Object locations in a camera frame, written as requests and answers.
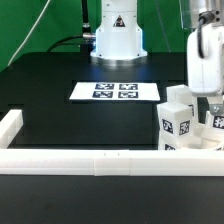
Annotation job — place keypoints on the white round stool seat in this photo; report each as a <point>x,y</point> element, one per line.
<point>192,141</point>

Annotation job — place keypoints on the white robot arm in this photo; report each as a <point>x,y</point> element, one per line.
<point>119,40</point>

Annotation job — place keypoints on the white U-shaped fence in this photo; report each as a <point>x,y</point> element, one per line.
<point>101,162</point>

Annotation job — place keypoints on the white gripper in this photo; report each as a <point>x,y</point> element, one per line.
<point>206,75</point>

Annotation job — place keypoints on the white sheet with markers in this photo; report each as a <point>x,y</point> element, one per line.
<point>115,91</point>

